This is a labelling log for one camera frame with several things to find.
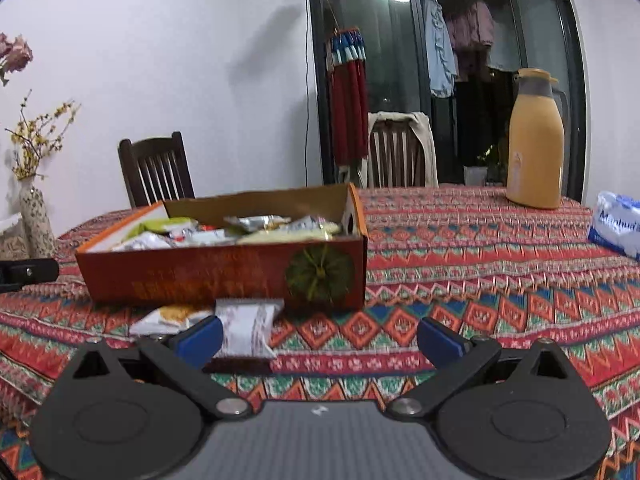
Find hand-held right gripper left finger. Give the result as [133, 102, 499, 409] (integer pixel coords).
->
[70, 316, 254, 421]

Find yellow snack packet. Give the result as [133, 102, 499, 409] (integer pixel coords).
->
[236, 230, 342, 246]

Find white hanging garment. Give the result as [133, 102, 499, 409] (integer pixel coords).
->
[486, 47, 519, 74]

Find patterned container white lid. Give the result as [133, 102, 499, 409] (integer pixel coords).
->
[0, 214, 31, 261]

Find yellow-green snack packet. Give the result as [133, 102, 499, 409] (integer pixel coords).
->
[125, 216, 200, 241]

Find yellow flower branches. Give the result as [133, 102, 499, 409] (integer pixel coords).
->
[5, 90, 82, 181]

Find white brown-print snack packet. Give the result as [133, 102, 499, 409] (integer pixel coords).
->
[214, 298, 286, 361]

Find yellow thermos jug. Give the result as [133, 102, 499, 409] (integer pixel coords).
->
[506, 68, 566, 210]

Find red hanging tassel decoration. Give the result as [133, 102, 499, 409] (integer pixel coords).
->
[327, 30, 369, 167]

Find pink artificial flowers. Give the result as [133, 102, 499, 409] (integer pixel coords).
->
[0, 32, 34, 86]

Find white blue tissue pack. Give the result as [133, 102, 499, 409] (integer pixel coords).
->
[587, 190, 640, 261]

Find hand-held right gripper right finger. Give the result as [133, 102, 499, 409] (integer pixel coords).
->
[386, 316, 575, 422]

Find chair with draped cloth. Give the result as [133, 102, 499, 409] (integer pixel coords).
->
[368, 111, 440, 189]

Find silver snack packet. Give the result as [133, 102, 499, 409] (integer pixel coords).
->
[290, 216, 342, 235]
[224, 214, 292, 234]

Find dark framed glass door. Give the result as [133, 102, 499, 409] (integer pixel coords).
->
[309, 0, 587, 207]

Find pink hanging garment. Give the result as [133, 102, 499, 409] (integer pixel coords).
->
[445, 0, 496, 52]

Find orange cardboard box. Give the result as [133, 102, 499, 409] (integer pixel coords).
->
[75, 182, 369, 312]

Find black lamp cable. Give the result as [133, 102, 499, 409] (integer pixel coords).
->
[303, 0, 312, 187]

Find light blue hanging shirt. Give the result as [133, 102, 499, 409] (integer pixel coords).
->
[424, 0, 459, 99]

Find brown slatted wooden chair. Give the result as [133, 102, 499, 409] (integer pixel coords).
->
[369, 121, 426, 189]

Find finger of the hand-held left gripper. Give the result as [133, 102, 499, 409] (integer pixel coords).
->
[0, 258, 60, 292]

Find dark wooden chair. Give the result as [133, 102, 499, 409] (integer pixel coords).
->
[118, 131, 196, 209]

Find floral patterned vase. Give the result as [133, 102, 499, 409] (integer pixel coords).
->
[20, 177, 57, 260]

